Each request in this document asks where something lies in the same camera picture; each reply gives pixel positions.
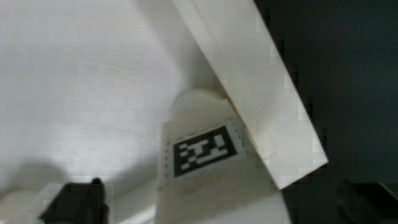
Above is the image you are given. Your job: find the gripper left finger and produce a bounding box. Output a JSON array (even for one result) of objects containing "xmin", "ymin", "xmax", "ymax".
[{"xmin": 40, "ymin": 178, "xmax": 111, "ymax": 224}]

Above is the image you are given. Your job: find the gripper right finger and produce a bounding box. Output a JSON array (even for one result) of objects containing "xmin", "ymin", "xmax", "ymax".
[{"xmin": 334, "ymin": 180, "xmax": 398, "ymax": 224}]

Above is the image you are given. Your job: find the white table leg with tag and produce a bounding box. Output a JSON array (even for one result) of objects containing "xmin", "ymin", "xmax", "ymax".
[{"xmin": 155, "ymin": 88, "xmax": 292, "ymax": 224}]

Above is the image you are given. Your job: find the white square tabletop part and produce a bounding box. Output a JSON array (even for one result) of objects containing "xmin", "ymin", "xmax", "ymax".
[{"xmin": 0, "ymin": 0, "xmax": 327, "ymax": 224}]

